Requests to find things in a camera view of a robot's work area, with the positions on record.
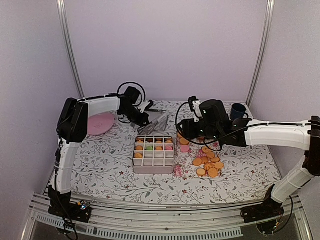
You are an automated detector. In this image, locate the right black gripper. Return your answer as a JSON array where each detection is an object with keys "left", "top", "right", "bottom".
[{"left": 176, "top": 118, "right": 221, "bottom": 142}]

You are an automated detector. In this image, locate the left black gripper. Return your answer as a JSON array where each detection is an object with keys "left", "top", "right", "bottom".
[{"left": 122, "top": 105, "right": 151, "bottom": 126}]

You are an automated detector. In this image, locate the metal tongs white handle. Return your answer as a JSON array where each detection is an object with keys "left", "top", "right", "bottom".
[{"left": 137, "top": 114, "right": 169, "bottom": 136}]

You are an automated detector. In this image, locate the pink round cookie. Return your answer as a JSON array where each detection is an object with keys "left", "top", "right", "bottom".
[{"left": 165, "top": 145, "right": 174, "bottom": 151}]

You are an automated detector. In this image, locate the metal divided cookie tin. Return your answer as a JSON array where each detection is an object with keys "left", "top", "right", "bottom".
[{"left": 132, "top": 135, "right": 175, "bottom": 175}]

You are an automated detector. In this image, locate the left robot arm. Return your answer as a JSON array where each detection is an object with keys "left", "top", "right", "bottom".
[{"left": 49, "top": 82, "right": 168, "bottom": 217}]

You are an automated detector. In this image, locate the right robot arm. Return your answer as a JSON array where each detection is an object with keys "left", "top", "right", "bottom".
[{"left": 175, "top": 96, "right": 320, "bottom": 218}]

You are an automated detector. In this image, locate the floral cookie tray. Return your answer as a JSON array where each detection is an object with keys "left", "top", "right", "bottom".
[{"left": 173, "top": 133, "right": 225, "bottom": 180}]

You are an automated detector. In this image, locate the pink plate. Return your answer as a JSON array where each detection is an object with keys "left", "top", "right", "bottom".
[{"left": 87, "top": 112, "right": 115, "bottom": 136}]

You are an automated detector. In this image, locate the floral tablecloth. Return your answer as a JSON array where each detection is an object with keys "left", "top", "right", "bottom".
[{"left": 70, "top": 101, "right": 281, "bottom": 205}]

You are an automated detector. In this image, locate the dark blue mug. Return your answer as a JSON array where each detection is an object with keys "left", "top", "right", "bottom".
[{"left": 230, "top": 103, "right": 249, "bottom": 120}]

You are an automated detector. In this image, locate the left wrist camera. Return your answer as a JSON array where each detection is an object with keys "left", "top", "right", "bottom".
[{"left": 137, "top": 100, "right": 154, "bottom": 113}]

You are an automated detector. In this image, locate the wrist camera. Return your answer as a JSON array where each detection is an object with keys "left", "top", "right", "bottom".
[
  {"left": 137, "top": 100, "right": 154, "bottom": 113},
  {"left": 188, "top": 96, "right": 203, "bottom": 123}
]

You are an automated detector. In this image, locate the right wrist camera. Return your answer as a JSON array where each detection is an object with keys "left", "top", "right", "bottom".
[{"left": 188, "top": 96, "right": 203, "bottom": 123}]

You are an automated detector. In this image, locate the front aluminium rail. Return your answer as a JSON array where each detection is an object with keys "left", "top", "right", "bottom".
[{"left": 21, "top": 194, "right": 313, "bottom": 240}]

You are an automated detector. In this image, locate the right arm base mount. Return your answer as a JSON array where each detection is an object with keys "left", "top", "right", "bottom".
[{"left": 240, "top": 199, "right": 285, "bottom": 235}]

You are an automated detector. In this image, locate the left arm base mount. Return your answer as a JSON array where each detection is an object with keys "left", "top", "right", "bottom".
[{"left": 48, "top": 199, "right": 92, "bottom": 223}]

